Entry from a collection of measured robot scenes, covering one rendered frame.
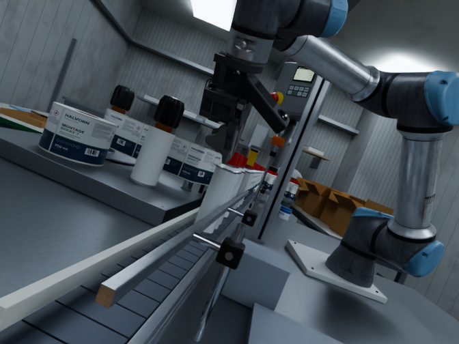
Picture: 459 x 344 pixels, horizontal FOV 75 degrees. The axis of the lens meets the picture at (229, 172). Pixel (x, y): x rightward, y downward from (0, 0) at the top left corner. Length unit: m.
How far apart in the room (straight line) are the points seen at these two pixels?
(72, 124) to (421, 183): 0.97
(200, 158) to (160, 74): 4.87
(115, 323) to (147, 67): 5.82
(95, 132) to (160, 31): 5.27
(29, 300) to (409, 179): 0.80
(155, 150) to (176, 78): 4.98
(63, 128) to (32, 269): 0.59
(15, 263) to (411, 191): 0.83
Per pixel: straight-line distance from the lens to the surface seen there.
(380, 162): 5.68
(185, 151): 1.18
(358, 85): 0.83
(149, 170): 0.98
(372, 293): 1.05
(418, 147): 0.84
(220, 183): 0.68
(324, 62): 0.74
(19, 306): 0.29
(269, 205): 1.04
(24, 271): 0.49
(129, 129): 1.28
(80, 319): 0.34
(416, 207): 0.90
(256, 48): 0.51
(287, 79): 1.15
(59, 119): 1.03
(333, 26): 0.59
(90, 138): 1.02
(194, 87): 5.85
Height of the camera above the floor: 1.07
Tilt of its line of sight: 3 degrees down
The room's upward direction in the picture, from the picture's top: 22 degrees clockwise
